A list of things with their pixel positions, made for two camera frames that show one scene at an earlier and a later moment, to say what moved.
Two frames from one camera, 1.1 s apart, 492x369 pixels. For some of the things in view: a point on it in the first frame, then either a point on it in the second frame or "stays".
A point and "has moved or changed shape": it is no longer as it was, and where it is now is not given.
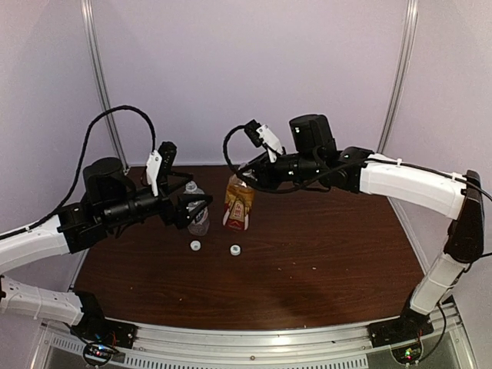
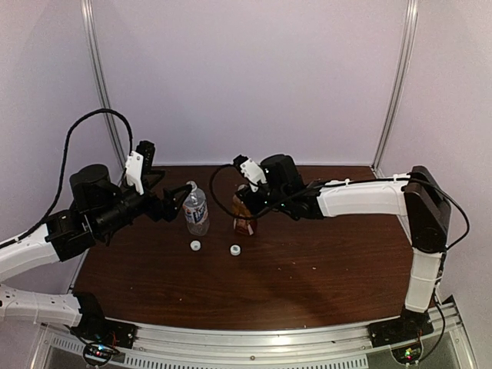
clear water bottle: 201,227 stays
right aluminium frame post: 400,74 stays
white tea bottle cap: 235,250 stays
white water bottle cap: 195,245 stays
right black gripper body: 271,182 to 255,206
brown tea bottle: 239,201 has moved or changed shape
